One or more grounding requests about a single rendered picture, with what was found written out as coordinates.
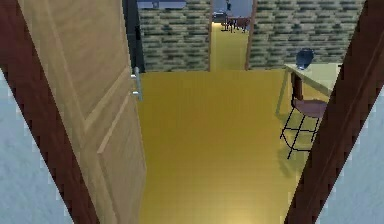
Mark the brown seat black chair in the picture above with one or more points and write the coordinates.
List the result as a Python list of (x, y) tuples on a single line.
[(305, 110)]

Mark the light wooden room door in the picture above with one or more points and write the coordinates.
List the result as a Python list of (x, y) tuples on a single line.
[(83, 76)]

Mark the dark blue round object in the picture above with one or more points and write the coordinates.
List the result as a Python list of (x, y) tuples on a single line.
[(304, 58)]

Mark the pale yellow table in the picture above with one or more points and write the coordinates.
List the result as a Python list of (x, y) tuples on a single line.
[(320, 77)]

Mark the dark red door frame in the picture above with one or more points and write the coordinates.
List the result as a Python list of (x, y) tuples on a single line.
[(336, 133)]

